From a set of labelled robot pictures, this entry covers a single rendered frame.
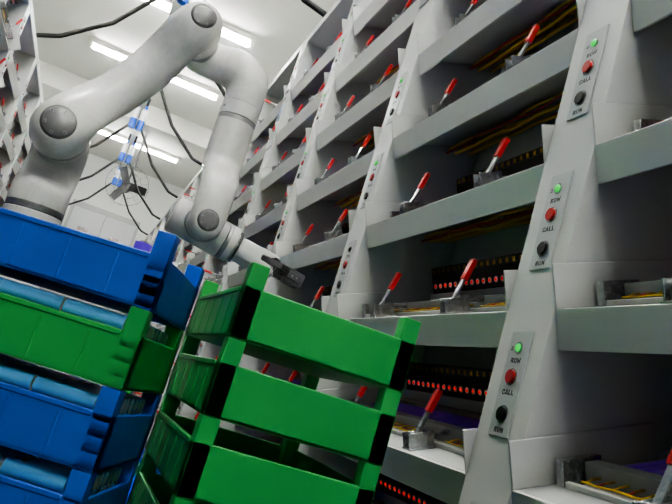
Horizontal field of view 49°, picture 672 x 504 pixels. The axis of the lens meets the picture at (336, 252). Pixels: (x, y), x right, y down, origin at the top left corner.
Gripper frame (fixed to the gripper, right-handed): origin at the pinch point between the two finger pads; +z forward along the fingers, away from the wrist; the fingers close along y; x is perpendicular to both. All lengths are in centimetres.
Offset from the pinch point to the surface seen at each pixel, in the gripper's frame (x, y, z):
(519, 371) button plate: -15, 94, 7
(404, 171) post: 26.0, 27.4, 5.0
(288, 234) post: 19.4, -42.6, 2.7
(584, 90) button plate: 20, 93, 1
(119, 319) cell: -30, 90, -34
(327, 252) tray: 8.8, 3.0, 4.0
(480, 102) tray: 29, 62, 1
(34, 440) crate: -43, 89, -36
